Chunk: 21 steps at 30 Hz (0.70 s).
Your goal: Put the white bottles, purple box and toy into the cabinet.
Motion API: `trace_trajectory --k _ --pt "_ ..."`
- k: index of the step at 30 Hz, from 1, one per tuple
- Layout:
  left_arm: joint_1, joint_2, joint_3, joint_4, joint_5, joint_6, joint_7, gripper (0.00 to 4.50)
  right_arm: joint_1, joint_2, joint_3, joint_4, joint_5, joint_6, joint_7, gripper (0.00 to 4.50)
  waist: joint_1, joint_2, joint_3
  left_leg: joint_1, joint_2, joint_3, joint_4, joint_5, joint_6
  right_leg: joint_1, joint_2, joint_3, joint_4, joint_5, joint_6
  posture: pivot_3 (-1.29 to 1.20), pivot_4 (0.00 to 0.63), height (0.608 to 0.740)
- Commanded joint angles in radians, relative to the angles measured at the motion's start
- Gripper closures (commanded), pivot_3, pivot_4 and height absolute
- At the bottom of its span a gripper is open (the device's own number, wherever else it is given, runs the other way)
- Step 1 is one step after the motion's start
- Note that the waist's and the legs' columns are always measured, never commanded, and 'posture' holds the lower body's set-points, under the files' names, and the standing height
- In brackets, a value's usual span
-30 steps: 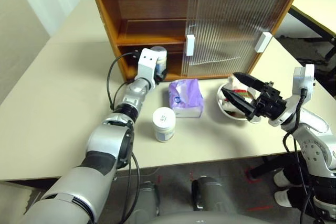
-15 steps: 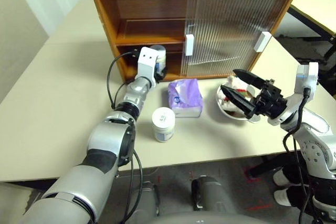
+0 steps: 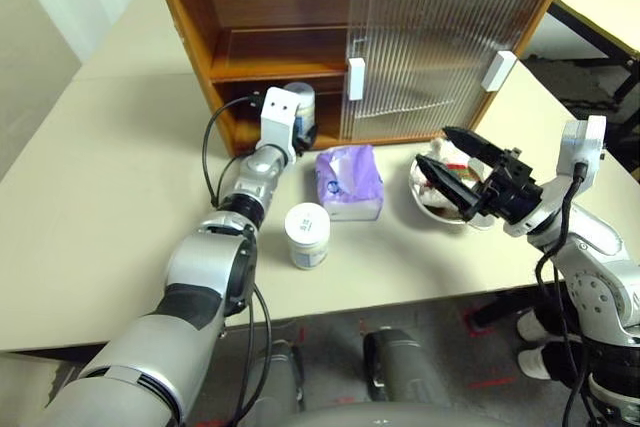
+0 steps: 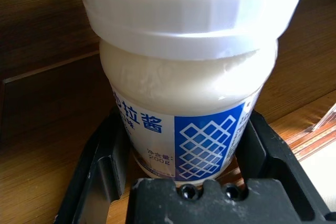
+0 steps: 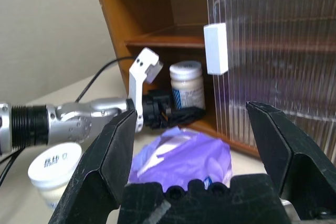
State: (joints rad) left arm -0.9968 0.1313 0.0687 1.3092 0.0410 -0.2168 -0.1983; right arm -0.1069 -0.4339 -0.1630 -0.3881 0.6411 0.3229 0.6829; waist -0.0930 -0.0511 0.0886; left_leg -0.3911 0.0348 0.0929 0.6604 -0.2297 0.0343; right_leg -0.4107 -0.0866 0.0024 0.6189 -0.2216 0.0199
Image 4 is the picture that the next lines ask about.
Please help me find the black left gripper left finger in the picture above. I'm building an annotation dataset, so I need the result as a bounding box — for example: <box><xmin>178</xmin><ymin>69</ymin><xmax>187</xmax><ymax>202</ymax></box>
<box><xmin>56</xmin><ymin>108</ymin><xmax>144</xmax><ymax>224</ymax></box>

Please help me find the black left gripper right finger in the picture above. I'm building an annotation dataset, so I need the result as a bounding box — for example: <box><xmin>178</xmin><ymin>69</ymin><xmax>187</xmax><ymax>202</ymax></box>
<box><xmin>235</xmin><ymin>110</ymin><xmax>336</xmax><ymax>224</ymax></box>

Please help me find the white bottle with blue label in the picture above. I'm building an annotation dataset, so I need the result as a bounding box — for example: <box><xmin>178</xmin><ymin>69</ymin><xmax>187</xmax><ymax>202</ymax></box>
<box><xmin>76</xmin><ymin>0</ymin><xmax>301</xmax><ymax>186</ymax></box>

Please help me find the brown wooden cabinet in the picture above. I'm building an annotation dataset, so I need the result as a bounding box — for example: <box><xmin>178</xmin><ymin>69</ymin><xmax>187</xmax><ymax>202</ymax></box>
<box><xmin>0</xmin><ymin>0</ymin><xmax>336</xmax><ymax>224</ymax></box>

